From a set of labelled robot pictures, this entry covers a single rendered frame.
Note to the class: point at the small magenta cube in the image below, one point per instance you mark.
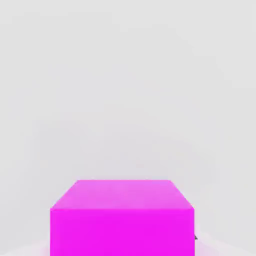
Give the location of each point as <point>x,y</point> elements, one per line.
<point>122,230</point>

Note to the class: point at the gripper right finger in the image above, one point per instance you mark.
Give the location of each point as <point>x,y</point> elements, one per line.
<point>202,250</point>

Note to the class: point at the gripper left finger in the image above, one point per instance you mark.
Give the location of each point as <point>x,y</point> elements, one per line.
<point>41,252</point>

